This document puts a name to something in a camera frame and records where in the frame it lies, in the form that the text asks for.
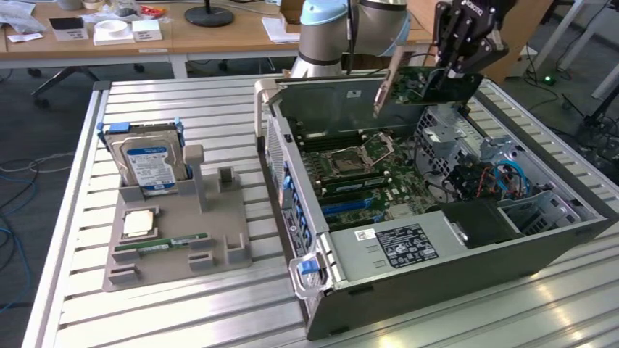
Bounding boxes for silver socket cover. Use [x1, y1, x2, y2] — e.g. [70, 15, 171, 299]
[361, 129, 397, 161]

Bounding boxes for hard disk in blue carrier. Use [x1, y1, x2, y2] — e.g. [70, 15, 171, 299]
[96, 117, 188, 197]

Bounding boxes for red wire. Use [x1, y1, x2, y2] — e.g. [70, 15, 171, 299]
[477, 167, 491, 199]

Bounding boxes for green loose RAM stick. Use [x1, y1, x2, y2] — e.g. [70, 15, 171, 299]
[115, 233, 214, 254]

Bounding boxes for CPU socket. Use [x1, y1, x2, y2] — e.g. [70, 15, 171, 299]
[325, 146, 378, 179]

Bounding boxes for black stand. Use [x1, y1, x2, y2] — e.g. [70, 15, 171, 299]
[563, 81, 619, 153]

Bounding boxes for blue floor cable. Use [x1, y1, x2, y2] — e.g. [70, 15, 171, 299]
[0, 173, 38, 312]

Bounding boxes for white box with black top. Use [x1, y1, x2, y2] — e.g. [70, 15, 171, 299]
[48, 17, 90, 41]

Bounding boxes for open dark grey PC case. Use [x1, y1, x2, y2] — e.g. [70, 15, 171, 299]
[255, 70, 619, 341]

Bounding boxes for white desk frame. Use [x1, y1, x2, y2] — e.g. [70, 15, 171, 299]
[526, 0, 619, 73]

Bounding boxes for black round lamp base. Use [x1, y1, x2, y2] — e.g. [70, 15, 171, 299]
[183, 0, 236, 28]

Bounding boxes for office chair base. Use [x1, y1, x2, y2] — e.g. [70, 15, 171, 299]
[27, 63, 146, 109]

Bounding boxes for light blue wire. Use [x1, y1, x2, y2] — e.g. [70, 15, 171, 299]
[497, 159, 534, 199]

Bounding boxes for silver hinged drive bracket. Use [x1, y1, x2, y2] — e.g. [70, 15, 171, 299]
[478, 134, 530, 171]

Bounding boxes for blue expansion slot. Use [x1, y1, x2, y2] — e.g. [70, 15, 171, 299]
[321, 198, 373, 215]

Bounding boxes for grey plastic parts rack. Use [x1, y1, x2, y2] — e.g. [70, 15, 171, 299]
[100, 144, 254, 293]

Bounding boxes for grey power supply unit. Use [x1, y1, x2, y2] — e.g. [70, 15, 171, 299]
[319, 211, 474, 284]

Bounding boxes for white floor cable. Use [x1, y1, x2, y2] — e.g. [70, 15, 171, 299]
[0, 150, 76, 174]

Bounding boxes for white square tray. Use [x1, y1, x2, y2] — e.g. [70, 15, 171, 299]
[92, 20, 136, 47]

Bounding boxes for CPU chip with metal lid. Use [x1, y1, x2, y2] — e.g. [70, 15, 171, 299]
[120, 210, 156, 239]

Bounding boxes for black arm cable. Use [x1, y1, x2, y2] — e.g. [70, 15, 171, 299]
[343, 0, 358, 76]

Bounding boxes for plain white labelled box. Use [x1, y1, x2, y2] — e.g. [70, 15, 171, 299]
[131, 20, 164, 43]

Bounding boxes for white tape roll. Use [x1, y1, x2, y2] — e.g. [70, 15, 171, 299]
[96, 20, 128, 37]

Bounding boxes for clear plastic bag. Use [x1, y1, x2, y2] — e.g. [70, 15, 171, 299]
[0, 1, 48, 34]

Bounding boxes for open silver disk bay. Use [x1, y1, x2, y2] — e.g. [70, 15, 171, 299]
[497, 183, 586, 237]

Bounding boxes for white box with red button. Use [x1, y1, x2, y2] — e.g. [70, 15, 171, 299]
[513, 45, 541, 79]

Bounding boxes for stack of white papers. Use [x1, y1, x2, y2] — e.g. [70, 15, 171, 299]
[260, 16, 305, 45]

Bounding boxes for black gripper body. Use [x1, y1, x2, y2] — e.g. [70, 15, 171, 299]
[447, 0, 505, 49]

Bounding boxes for perforated silver disk bay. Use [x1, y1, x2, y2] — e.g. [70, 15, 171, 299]
[414, 103, 490, 175]

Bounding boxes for green graphics card black shroud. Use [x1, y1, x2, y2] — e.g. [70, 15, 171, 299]
[373, 50, 486, 119]

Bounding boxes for dark crumpled item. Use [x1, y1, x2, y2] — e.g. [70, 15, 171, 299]
[111, 0, 142, 17]

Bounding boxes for long wooden desk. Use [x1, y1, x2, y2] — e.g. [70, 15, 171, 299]
[0, 0, 439, 79]

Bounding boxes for white table leg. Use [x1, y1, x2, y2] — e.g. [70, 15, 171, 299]
[593, 65, 619, 99]

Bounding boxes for small cardboard box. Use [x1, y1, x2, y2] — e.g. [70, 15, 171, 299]
[280, 0, 305, 25]

